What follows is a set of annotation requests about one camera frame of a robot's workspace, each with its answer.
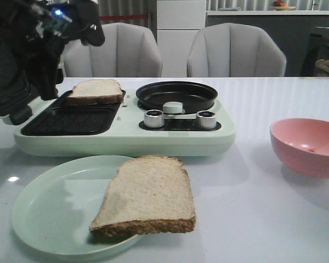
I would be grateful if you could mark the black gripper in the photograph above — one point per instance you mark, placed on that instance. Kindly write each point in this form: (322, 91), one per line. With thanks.
(33, 35)

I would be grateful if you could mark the white bread slice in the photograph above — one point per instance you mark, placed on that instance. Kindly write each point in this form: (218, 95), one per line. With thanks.
(96, 91)
(149, 194)

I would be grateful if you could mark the pink plastic bowl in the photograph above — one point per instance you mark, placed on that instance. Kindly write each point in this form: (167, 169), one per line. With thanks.
(302, 144)

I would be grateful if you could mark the mint green breakfast maker base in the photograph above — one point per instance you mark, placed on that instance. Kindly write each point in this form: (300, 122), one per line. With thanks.
(118, 129)

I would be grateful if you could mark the red barrier belt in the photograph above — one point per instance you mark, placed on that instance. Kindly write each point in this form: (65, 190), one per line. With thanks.
(123, 17)

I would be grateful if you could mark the left grey upholstered chair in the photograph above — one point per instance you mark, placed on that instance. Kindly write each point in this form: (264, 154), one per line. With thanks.
(128, 51)

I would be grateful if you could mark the grey upholstered chair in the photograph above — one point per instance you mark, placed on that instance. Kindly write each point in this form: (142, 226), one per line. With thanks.
(235, 50)
(128, 51)

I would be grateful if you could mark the left silver control knob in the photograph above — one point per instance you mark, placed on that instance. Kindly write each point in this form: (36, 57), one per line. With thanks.
(154, 119)

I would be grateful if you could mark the silver control knob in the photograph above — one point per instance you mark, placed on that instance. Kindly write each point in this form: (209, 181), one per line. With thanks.
(206, 119)
(154, 119)

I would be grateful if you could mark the mint green round plate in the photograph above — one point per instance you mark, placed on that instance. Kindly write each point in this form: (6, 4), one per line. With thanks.
(53, 212)

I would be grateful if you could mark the white tall cabinet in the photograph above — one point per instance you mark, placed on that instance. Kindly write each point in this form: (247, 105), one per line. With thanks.
(177, 24)

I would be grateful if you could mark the black round frying pan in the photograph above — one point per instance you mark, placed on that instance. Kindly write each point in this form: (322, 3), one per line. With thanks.
(194, 96)

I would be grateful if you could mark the right silver control knob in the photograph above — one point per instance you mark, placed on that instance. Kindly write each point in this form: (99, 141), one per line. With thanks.
(206, 119)

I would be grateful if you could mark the right grey upholstered chair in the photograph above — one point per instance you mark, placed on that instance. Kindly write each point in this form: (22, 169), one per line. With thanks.
(235, 50)

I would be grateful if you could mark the fruit plate on counter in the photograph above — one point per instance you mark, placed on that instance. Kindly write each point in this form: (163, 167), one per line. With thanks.
(280, 5)

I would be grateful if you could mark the dark grey counter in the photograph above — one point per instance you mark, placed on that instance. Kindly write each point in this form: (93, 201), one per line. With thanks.
(302, 35)

